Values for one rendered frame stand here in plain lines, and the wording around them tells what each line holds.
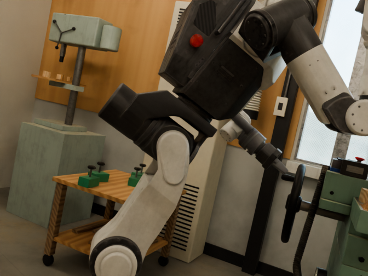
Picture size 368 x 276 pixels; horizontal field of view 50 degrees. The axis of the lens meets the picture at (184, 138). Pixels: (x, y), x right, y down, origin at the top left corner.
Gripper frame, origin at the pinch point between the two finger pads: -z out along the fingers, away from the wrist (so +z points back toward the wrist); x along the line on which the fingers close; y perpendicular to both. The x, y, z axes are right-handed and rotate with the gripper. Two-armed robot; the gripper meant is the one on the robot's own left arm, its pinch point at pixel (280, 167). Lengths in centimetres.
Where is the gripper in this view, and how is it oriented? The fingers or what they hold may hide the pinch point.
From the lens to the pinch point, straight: 154.5
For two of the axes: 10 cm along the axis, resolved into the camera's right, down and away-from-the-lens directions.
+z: -7.0, -6.8, 2.3
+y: 7.1, -5.9, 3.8
